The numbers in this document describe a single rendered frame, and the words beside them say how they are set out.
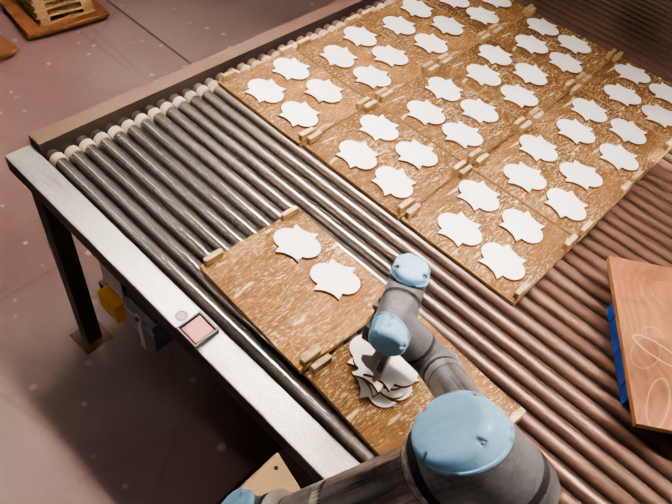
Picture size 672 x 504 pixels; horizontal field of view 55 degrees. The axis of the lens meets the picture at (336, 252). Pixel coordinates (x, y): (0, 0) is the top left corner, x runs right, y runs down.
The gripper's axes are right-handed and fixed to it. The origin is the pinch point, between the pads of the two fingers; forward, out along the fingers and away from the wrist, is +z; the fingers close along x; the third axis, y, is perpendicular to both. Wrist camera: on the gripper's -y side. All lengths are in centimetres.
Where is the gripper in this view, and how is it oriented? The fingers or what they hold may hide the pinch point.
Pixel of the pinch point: (389, 364)
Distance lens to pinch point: 151.2
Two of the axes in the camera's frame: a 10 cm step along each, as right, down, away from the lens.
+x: -5.6, 5.9, -5.8
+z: -1.1, 6.4, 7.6
